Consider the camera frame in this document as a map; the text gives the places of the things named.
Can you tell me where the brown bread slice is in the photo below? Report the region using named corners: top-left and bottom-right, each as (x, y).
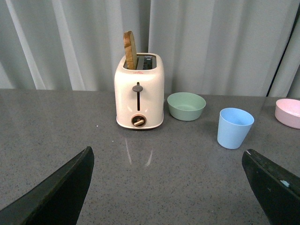
top-left (123, 30), bottom-right (137, 70)

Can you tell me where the grey curtain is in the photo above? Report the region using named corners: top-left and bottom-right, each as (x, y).
top-left (0, 0), bottom-right (300, 98)

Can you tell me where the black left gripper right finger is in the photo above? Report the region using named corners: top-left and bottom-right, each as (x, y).
top-left (242, 149), bottom-right (300, 225)

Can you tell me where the green bowl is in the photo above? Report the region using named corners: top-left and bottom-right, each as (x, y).
top-left (167, 92), bottom-right (206, 121)

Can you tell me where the pink bowl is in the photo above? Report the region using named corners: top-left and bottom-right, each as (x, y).
top-left (275, 98), bottom-right (300, 129)

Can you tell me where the blue cup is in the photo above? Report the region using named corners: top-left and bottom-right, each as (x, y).
top-left (217, 108), bottom-right (255, 150)

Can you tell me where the cream white toaster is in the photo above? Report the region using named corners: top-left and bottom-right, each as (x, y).
top-left (114, 53), bottom-right (165, 129)

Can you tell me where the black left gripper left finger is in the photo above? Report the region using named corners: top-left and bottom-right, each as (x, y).
top-left (0, 146), bottom-right (94, 225)

